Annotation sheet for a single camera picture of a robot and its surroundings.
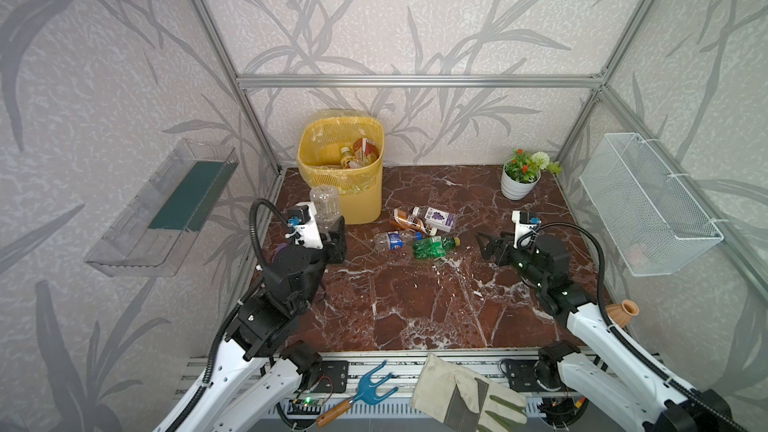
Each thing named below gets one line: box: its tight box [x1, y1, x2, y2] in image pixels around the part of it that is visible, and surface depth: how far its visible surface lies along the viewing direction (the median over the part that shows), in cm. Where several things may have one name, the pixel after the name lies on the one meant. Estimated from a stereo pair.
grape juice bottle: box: [412, 206, 457, 233], surface depth 104 cm
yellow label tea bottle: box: [340, 146, 355, 169], surface depth 102 cm
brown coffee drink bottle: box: [390, 208, 428, 235], surface depth 101 cm
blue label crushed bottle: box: [373, 230, 423, 252], surface depth 98 cm
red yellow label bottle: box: [353, 137, 380, 161], surface depth 98 cm
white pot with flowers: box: [500, 148, 562, 201], surface depth 106 cm
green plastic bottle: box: [412, 236, 461, 259], surface depth 98 cm
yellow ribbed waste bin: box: [298, 116, 384, 225], surface depth 96 cm
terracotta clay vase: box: [606, 299, 640, 328], surface depth 75 cm
